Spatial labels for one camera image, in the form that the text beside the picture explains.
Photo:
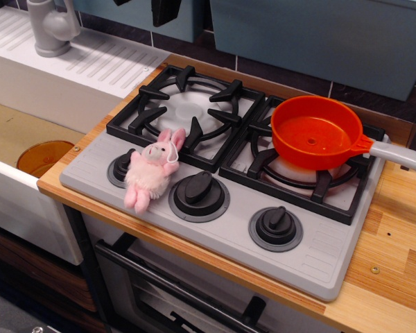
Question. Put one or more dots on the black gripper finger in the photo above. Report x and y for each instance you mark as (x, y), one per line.
(120, 2)
(164, 11)

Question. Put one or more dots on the grey toy faucet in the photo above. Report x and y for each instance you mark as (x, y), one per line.
(52, 30)

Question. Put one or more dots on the black left burner grate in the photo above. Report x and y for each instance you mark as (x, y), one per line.
(212, 112)

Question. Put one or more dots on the black burner grate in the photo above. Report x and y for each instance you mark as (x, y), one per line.
(339, 194)
(212, 112)

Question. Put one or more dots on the white toy sink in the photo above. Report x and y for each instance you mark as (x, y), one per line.
(62, 98)

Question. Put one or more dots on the pink plush bunny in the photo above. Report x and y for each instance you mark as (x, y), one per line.
(150, 171)

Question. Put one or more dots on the black left stove knob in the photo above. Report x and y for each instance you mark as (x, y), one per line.
(118, 169)

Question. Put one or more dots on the black stove knob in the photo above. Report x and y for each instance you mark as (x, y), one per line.
(199, 198)
(275, 229)
(118, 169)

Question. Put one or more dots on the orange translucent plate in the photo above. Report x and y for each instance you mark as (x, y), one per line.
(38, 159)

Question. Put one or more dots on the black middle stove knob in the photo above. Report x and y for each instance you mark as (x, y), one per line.
(199, 198)

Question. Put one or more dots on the grey toy stove top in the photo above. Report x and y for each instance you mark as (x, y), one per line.
(317, 266)

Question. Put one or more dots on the black right stove knob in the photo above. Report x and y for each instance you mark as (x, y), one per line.
(275, 229)

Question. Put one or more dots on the black right burner grate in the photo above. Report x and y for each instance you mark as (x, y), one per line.
(339, 194)

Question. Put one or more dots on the toy oven door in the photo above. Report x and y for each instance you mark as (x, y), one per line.
(162, 292)

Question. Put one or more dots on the blue left wall cabinet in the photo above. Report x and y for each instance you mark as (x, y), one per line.
(187, 26)

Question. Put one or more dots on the blue wall cabinet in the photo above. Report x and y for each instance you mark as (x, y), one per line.
(368, 45)
(187, 26)

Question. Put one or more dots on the orange toy pan grey handle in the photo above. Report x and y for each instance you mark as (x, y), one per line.
(318, 133)

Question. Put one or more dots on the blue right wall cabinet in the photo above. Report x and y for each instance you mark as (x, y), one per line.
(368, 45)

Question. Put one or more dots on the black oven door handle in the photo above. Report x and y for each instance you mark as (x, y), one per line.
(178, 290)

